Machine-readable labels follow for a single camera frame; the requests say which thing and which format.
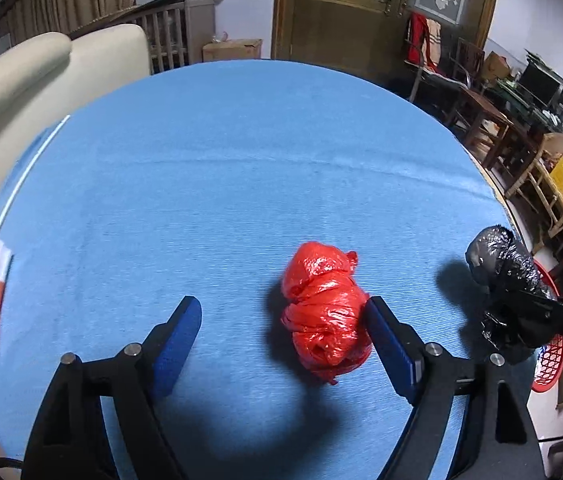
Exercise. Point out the brown cardboard box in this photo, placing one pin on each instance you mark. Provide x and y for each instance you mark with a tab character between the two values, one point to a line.
231	50

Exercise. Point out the cream leather sofa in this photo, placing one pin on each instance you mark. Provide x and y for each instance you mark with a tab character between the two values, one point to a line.
36	85

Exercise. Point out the red striped cloth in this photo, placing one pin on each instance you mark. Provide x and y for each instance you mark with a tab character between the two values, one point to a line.
419	40

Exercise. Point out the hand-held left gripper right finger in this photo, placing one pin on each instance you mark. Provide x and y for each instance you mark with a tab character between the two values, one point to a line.
394	355

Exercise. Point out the black plastic bag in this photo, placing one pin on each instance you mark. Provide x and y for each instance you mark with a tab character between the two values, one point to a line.
499	260

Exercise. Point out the red plastic basket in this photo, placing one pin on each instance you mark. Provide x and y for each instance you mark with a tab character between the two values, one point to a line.
549	375

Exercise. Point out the dark wooden stool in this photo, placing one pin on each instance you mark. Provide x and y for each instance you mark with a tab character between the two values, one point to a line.
481	110
516	140

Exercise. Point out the dark wooden chair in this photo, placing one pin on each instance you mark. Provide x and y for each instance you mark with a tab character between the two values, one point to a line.
469	55

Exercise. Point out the black monitor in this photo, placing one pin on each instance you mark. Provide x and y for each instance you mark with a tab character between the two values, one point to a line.
539	85

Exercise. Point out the metal frame chair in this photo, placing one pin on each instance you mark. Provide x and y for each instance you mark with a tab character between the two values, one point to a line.
436	80

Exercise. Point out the grey wooden crib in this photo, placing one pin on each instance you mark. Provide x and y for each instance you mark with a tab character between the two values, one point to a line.
196	30

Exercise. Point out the round table with black rim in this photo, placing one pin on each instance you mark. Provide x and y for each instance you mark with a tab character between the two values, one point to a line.
504	205

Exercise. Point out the wooden glass-panel door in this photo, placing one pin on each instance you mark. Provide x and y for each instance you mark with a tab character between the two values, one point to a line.
341	30

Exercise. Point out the thin white stick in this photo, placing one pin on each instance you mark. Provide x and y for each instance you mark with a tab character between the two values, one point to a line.
52	138

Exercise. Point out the red plastic bag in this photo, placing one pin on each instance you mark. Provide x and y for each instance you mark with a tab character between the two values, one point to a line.
321	305

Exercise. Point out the cluttered glass desk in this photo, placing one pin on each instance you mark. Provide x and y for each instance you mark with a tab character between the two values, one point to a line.
511	97

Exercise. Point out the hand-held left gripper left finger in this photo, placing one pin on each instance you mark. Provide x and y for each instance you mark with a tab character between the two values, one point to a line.
179	345

